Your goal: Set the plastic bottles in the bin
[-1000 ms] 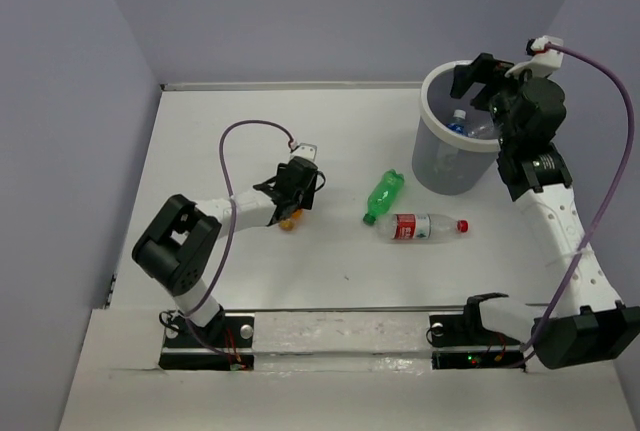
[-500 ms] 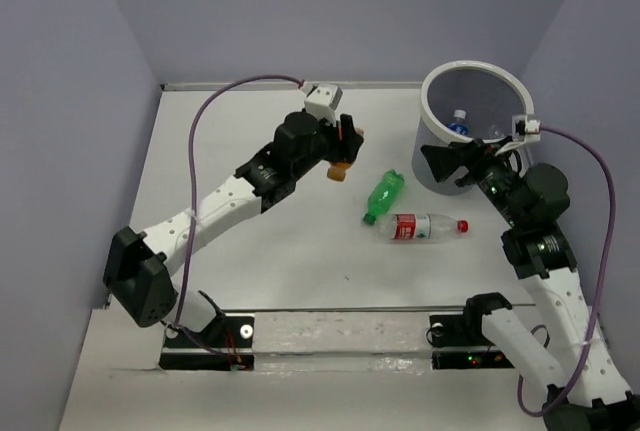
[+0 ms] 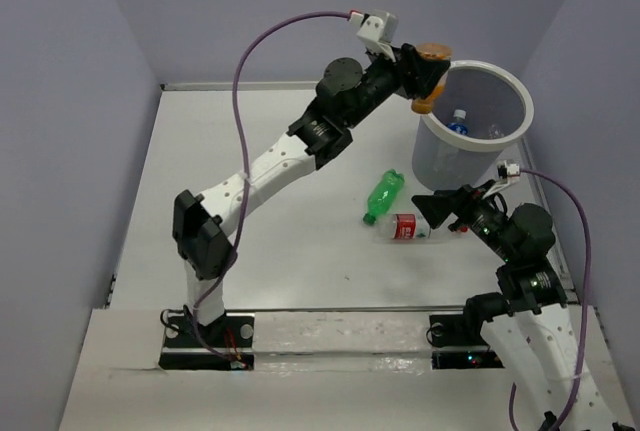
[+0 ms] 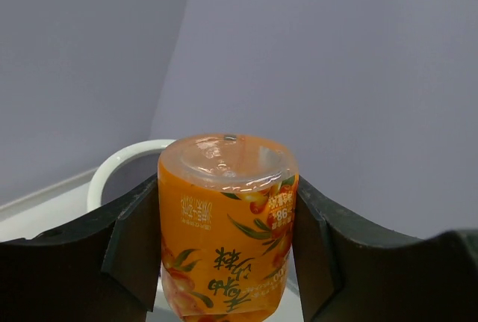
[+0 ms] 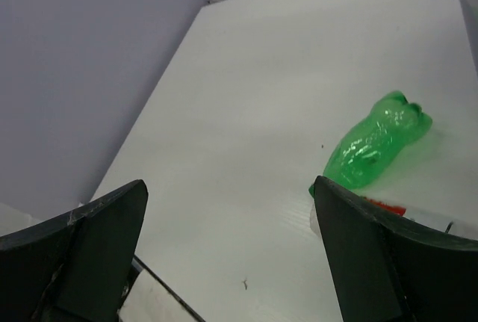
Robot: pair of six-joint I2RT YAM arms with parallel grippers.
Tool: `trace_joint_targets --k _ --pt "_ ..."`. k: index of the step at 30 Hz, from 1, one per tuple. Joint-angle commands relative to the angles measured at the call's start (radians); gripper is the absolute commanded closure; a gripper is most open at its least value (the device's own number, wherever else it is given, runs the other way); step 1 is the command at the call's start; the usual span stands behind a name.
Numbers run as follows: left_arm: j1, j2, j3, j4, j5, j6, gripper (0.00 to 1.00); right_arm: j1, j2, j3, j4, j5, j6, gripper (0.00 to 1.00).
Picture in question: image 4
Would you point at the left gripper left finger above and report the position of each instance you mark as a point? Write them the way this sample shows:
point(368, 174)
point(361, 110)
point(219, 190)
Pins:
point(102, 266)

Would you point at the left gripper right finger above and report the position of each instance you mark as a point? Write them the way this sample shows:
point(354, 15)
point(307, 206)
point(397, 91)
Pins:
point(351, 269)

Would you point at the orange juice bottle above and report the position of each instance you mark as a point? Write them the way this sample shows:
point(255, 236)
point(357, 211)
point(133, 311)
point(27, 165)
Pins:
point(227, 209)

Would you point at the grey bin with white rim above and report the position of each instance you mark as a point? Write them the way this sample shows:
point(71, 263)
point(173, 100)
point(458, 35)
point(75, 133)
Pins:
point(123, 170)

